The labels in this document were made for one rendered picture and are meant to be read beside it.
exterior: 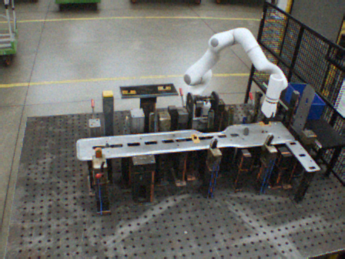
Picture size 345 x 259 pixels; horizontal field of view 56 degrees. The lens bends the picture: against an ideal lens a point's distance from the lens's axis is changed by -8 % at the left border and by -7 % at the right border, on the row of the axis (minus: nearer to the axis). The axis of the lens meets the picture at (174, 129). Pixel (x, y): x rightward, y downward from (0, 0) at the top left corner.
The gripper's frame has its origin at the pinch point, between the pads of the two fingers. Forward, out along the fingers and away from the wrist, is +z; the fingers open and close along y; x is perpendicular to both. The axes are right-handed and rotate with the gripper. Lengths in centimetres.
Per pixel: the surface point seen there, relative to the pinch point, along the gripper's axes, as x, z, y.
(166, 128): -62, 8, -12
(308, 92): 26.5, -20.1, 0.5
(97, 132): -105, 7, -12
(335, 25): 163, -17, -145
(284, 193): 10.5, 39.2, 28.7
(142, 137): -78, 9, -6
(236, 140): -22.0, 9.1, 5.6
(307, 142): 24.9, 7.6, 16.9
